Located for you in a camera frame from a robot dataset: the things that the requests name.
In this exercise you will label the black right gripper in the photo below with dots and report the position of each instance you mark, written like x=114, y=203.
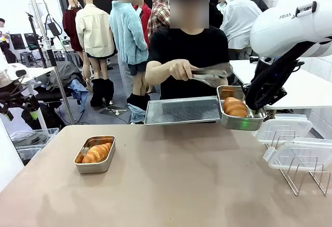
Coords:
x=276, y=94

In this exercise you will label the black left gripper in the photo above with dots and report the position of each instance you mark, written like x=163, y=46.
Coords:
x=15, y=100

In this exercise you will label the steel rectangular container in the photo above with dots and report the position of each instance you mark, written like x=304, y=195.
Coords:
x=241, y=123
x=96, y=167

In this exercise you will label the golden croissant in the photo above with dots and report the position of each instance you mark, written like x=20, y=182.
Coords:
x=234, y=106
x=97, y=153

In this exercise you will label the steel tongs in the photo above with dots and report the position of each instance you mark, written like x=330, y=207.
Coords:
x=212, y=72

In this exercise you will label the perforated steel tray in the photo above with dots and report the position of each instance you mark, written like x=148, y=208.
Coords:
x=181, y=110

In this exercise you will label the person's right forearm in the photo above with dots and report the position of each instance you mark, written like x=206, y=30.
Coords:
x=158, y=72

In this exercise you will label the person's right hand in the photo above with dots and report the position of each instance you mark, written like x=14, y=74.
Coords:
x=181, y=70

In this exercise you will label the black bag pile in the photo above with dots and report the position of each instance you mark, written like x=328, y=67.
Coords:
x=49, y=115

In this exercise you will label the large clear storage bin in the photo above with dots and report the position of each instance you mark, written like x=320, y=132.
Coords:
x=39, y=136

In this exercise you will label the small clear storage bin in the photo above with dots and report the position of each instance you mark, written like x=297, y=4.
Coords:
x=28, y=153

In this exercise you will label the grey plastic stool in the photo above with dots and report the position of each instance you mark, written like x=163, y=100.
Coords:
x=26, y=54

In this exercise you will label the blue cloth pile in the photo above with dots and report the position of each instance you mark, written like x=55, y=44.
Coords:
x=77, y=89

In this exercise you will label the grey cloth pile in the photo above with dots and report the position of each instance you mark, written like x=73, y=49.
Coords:
x=67, y=71

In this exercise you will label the background person white shirt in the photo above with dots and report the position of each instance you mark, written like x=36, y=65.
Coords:
x=6, y=48

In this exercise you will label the black tripod stand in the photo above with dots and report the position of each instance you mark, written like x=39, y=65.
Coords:
x=33, y=32

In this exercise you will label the black power adapter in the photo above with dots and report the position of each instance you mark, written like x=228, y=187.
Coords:
x=54, y=28

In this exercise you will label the white shirt mannequin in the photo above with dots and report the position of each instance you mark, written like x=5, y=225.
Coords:
x=241, y=22

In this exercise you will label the person in black t-shirt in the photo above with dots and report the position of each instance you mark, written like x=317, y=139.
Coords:
x=189, y=45

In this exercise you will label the tall metal pole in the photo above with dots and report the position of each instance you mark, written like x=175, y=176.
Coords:
x=39, y=17

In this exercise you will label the maroon sweater mannequin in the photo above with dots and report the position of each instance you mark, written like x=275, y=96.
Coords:
x=68, y=27

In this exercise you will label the cream jacket mannequin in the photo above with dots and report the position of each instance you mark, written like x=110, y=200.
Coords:
x=94, y=32

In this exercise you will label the small white collar mannequin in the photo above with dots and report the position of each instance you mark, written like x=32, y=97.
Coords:
x=222, y=2

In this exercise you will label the plaid shirt hooded mannequin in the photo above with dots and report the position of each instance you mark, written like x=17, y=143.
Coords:
x=159, y=17

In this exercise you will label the red jacket mannequin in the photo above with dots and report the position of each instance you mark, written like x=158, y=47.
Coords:
x=145, y=17

